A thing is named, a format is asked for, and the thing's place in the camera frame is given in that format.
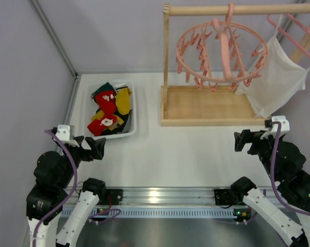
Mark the white black striped sock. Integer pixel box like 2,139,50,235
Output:
114,83,128,91

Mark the white plastic basket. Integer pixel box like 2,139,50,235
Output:
79,79,136,139

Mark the aluminium mounting rail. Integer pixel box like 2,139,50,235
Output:
63,187,282,206

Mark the black sock in basket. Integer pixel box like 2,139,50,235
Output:
101,110,132,136

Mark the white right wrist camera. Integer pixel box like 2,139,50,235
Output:
260,115,290,139

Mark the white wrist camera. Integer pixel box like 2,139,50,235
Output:
260,115,290,139
55,125,78,147

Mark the white slotted cable duct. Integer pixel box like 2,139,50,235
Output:
90,207,251,219

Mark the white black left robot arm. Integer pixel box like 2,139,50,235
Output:
26,131,106,246

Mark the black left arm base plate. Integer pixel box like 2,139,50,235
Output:
101,189,124,206

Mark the pink clothes hanger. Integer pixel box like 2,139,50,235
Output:
266,14,310,64

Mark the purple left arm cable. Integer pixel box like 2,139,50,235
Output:
32,130,122,247

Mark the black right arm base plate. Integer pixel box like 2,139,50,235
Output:
214,189,237,207

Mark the yellow bear pattern sock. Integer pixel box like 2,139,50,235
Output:
116,87,132,115

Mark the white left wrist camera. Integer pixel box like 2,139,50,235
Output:
55,125,78,147

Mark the red sock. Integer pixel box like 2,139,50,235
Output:
87,115,117,136
95,90,116,116

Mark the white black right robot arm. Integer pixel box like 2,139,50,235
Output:
231,130,310,246

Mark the wooden clothes rack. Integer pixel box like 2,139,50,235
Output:
161,3,310,127

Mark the pink round clip hanger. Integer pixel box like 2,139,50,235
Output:
176,2,269,91

